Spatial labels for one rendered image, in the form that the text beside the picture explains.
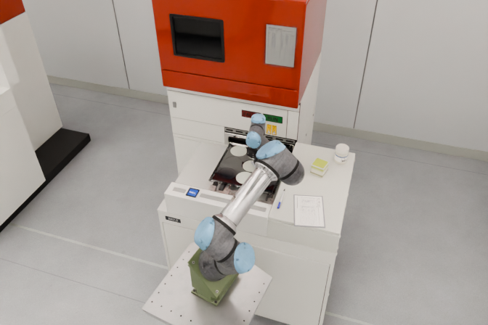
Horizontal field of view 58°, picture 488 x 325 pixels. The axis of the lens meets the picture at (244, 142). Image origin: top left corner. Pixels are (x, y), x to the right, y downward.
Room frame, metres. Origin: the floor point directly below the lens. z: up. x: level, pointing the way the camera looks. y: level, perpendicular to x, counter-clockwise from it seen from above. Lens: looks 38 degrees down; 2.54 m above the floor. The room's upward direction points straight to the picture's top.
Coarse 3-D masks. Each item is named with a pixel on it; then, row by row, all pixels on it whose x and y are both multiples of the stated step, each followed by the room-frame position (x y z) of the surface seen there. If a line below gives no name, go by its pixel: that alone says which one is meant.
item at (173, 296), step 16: (176, 272) 1.23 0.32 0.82; (256, 272) 1.23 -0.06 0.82; (160, 288) 1.15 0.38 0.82; (176, 288) 1.15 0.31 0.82; (192, 288) 1.15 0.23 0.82; (240, 288) 1.15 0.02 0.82; (256, 288) 1.15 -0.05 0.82; (160, 304) 1.07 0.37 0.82; (176, 304) 1.07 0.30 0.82; (192, 304) 1.07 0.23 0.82; (208, 304) 1.07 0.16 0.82; (224, 304) 1.07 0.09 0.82; (240, 304) 1.07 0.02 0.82; (256, 304) 1.07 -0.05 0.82; (160, 320) 1.01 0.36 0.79; (176, 320) 0.99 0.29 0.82; (192, 320) 0.99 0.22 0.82; (208, 320) 0.99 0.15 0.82; (224, 320) 0.99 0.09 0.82; (240, 320) 0.99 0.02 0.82
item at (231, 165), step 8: (232, 144) 2.09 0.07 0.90; (240, 144) 2.09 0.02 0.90; (224, 160) 1.94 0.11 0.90; (232, 160) 1.94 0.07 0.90; (240, 160) 1.94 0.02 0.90; (248, 160) 1.94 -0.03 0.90; (224, 168) 1.87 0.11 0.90; (232, 168) 1.87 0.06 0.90; (240, 168) 1.87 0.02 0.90; (216, 176) 1.80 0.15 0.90; (224, 176) 1.80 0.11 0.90; (232, 176) 1.80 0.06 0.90; (240, 184) 1.74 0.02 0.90; (272, 184) 1.74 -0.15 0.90
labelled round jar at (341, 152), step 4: (340, 144) 1.88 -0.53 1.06; (344, 144) 1.88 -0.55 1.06; (336, 148) 1.85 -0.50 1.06; (340, 148) 1.85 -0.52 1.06; (344, 148) 1.85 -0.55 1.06; (348, 148) 1.85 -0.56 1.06; (336, 152) 1.84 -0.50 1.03; (340, 152) 1.83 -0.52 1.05; (344, 152) 1.82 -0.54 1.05; (348, 152) 1.84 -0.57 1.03; (336, 156) 1.84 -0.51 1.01; (340, 156) 1.83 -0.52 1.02; (344, 156) 1.82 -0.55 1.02; (336, 160) 1.84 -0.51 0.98; (340, 160) 1.82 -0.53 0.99; (344, 160) 1.82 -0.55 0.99; (340, 164) 1.82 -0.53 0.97
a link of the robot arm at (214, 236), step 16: (272, 144) 1.41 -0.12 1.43; (272, 160) 1.35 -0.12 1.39; (288, 160) 1.37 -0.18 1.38; (256, 176) 1.31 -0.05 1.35; (272, 176) 1.32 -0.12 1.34; (288, 176) 1.34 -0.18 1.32; (240, 192) 1.26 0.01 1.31; (256, 192) 1.26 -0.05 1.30; (224, 208) 1.21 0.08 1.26; (240, 208) 1.20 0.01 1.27; (208, 224) 1.13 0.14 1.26; (224, 224) 1.14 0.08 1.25; (208, 240) 1.08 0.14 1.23; (224, 240) 1.10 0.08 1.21; (224, 256) 1.07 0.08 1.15
